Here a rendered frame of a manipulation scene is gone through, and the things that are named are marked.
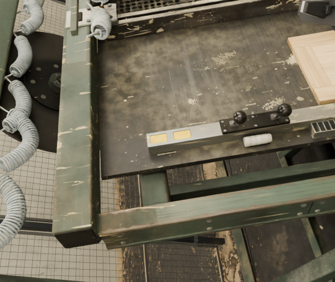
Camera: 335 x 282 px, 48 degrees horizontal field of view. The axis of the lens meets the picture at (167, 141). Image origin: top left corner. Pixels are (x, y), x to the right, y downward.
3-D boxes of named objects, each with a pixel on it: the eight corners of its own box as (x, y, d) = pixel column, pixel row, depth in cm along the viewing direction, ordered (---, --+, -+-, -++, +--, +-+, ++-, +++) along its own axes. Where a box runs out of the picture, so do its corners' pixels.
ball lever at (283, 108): (281, 123, 111) (295, 114, 97) (268, 125, 111) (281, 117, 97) (278, 110, 111) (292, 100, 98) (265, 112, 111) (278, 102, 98)
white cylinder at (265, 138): (245, 149, 110) (271, 144, 110) (245, 142, 108) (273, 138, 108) (242, 141, 112) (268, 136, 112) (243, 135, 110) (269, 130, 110)
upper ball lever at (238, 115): (241, 130, 111) (249, 122, 98) (228, 131, 111) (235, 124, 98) (238, 117, 111) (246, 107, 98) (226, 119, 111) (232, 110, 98)
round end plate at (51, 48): (143, 160, 177) (-49, 126, 143) (138, 167, 180) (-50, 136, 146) (131, 50, 224) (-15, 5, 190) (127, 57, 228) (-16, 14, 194)
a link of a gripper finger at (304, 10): (304, -3, 70) (325, 0, 73) (300, 15, 71) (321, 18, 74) (311, -2, 69) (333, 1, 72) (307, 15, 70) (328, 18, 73)
